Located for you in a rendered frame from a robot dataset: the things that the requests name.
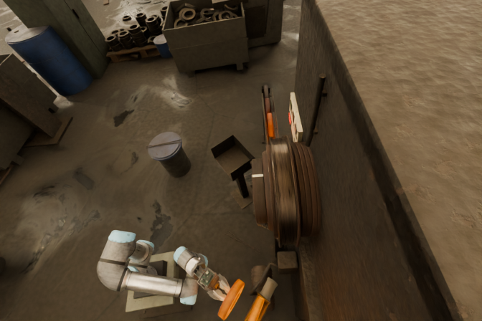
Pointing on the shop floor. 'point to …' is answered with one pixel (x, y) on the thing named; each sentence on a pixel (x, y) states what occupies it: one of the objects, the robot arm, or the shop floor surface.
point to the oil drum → (49, 58)
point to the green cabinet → (54, 8)
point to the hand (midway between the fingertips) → (231, 298)
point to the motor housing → (262, 281)
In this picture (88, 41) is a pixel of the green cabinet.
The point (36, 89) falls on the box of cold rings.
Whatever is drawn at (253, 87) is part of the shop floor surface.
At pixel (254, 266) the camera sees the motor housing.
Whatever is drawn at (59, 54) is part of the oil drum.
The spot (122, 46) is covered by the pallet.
